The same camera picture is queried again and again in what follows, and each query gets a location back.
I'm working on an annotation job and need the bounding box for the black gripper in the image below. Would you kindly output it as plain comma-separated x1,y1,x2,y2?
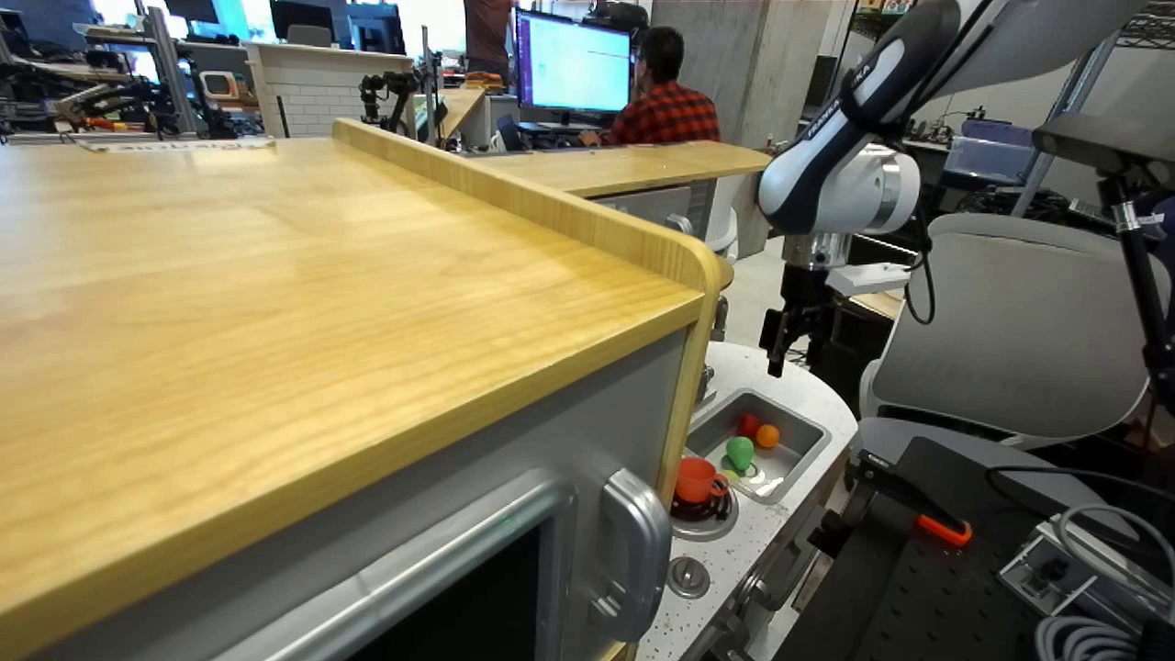
761,260,841,381

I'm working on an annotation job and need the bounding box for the green plastic pear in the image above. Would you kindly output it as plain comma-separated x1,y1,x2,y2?
724,435,761,478

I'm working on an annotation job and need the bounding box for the grey metal sink basin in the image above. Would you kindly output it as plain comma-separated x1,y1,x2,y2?
679,385,837,507

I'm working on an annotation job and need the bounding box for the white bowl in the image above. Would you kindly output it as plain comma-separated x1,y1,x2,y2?
841,256,920,303

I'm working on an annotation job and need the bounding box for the orange-red toy cup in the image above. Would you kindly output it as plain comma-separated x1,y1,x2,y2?
668,457,735,513

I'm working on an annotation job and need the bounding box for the black coil stove burner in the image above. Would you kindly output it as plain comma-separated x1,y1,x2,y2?
666,487,743,543

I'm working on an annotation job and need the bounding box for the wooden top white cabinet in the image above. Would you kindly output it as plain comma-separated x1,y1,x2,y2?
478,135,779,264

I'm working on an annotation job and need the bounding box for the grey office chair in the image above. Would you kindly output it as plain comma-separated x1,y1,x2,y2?
851,210,1161,473

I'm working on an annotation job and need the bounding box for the silver stove knob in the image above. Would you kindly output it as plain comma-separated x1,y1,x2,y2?
666,556,715,604

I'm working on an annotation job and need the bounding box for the person in red plaid shirt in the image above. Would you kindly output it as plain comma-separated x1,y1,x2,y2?
605,26,729,151

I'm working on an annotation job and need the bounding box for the blue storage box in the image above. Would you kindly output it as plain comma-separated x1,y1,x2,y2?
943,114,1045,193

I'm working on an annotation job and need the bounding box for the computer monitor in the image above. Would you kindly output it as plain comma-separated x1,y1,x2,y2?
506,9,639,127

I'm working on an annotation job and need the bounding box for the grey metal socket box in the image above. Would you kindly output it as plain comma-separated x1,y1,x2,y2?
996,518,1112,617

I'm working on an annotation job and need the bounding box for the grey metal stand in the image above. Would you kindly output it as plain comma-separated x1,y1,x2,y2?
1009,30,1175,418

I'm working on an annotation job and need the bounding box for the standing person dark shirt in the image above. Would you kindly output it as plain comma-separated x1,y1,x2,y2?
462,0,518,78

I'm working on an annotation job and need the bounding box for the wooden white toy kitchen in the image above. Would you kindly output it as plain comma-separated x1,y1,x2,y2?
0,119,865,661

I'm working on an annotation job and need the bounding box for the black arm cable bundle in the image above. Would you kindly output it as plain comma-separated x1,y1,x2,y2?
895,179,943,331

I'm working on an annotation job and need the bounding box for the silver oven door handle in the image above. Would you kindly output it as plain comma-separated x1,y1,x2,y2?
593,467,676,646

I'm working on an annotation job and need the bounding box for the black clamp orange handle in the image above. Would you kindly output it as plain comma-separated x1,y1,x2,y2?
851,457,981,556

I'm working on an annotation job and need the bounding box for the grey cable coil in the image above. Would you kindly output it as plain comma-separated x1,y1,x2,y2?
1031,496,1175,661

